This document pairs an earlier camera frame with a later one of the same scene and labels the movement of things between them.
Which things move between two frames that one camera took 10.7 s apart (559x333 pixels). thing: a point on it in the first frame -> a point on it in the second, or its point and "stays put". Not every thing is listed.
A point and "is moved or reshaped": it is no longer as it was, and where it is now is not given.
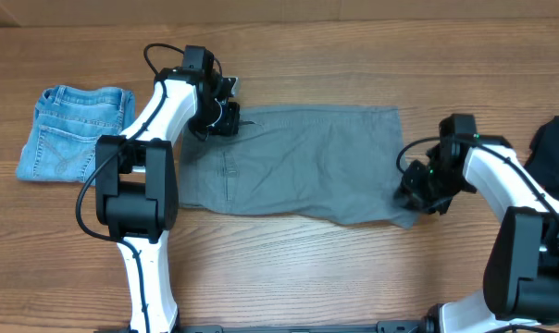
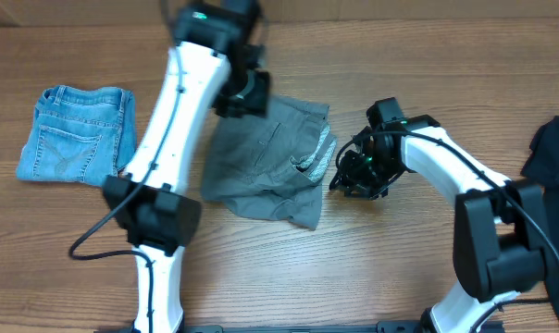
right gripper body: (434, 190) -> (370, 176)
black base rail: (422, 326) stays put
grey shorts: (285, 160) is moved or reshaped
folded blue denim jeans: (60, 140) stays put
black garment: (552, 158) stays put
